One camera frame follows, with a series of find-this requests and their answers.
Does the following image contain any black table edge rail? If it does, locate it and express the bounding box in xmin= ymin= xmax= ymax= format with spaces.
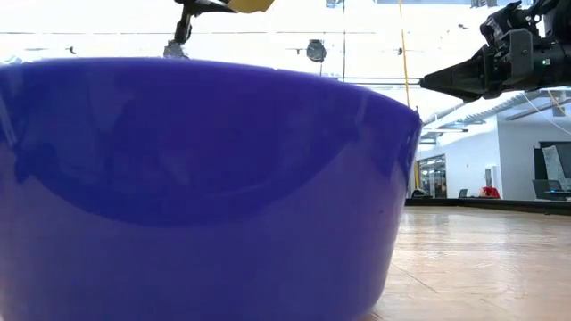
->
xmin=403 ymin=197 xmax=571 ymax=216

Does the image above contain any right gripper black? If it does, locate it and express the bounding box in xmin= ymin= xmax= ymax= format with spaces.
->
xmin=418 ymin=29 xmax=571 ymax=103

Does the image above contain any yellow hanging cord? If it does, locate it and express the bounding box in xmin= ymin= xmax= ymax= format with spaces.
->
xmin=397 ymin=0 xmax=421 ymax=191

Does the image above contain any long light bar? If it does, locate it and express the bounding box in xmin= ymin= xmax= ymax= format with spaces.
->
xmin=336 ymin=76 xmax=423 ymax=86

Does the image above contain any small blue plastic bowl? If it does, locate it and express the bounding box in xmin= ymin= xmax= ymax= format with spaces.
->
xmin=0 ymin=56 xmax=424 ymax=321

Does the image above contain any dark wall board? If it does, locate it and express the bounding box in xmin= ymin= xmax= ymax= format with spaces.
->
xmin=534 ymin=141 xmax=571 ymax=180

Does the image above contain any thin black hanging cable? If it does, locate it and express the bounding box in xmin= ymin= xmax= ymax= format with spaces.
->
xmin=341 ymin=0 xmax=346 ymax=81

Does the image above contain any pear print yellow bowl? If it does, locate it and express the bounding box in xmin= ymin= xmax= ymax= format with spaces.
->
xmin=228 ymin=0 xmax=277 ymax=14

